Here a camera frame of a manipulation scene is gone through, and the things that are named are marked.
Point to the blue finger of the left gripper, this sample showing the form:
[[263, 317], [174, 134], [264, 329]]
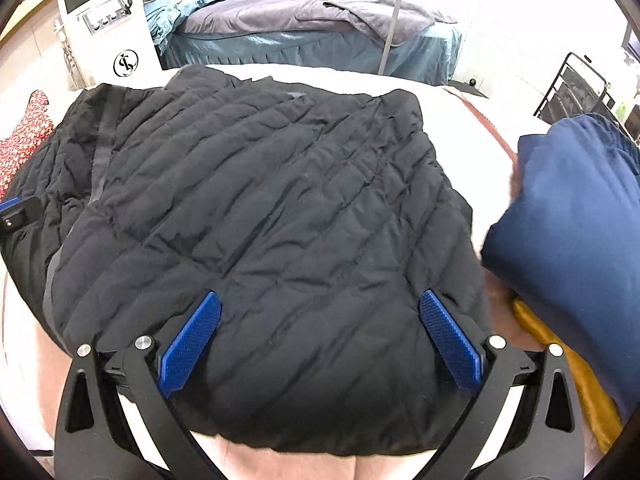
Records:
[[9, 203]]

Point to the black wire rack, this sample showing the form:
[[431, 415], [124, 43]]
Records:
[[578, 88]]

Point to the yellow satin cloth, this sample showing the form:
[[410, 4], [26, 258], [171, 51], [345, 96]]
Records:
[[600, 411]]

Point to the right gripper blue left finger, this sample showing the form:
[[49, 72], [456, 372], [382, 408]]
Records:
[[187, 337]]

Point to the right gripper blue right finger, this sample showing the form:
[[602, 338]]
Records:
[[461, 357]]

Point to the white machine with screen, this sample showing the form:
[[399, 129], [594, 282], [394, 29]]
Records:
[[110, 42]]

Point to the black quilted jacket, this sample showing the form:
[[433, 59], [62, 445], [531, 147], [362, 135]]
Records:
[[317, 218]]

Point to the red floral garment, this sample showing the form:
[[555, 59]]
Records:
[[35, 126]]

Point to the navy blue folded garment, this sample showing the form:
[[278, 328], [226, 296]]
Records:
[[569, 245]]

